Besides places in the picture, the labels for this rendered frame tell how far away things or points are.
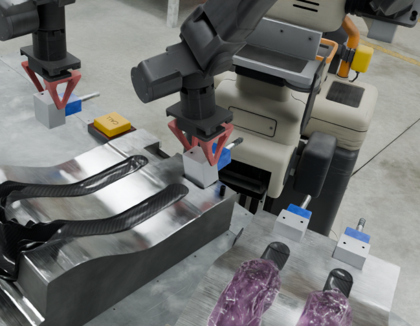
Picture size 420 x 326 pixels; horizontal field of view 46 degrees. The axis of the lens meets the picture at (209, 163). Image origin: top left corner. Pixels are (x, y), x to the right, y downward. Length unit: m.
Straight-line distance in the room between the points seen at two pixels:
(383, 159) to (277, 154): 1.74
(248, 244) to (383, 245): 1.50
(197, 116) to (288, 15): 0.37
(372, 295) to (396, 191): 1.85
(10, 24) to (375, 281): 0.70
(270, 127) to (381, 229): 1.29
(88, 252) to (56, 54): 0.38
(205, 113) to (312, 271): 0.31
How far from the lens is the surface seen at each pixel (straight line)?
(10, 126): 1.20
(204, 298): 0.71
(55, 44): 0.91
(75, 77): 0.94
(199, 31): 0.71
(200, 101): 0.79
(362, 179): 2.65
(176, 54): 0.74
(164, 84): 0.74
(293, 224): 0.86
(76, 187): 0.88
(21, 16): 0.86
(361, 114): 1.43
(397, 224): 2.45
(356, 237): 0.90
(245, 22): 0.68
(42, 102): 0.97
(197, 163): 0.85
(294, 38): 1.06
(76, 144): 1.13
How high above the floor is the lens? 1.44
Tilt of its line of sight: 35 degrees down
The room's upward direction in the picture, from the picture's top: 9 degrees clockwise
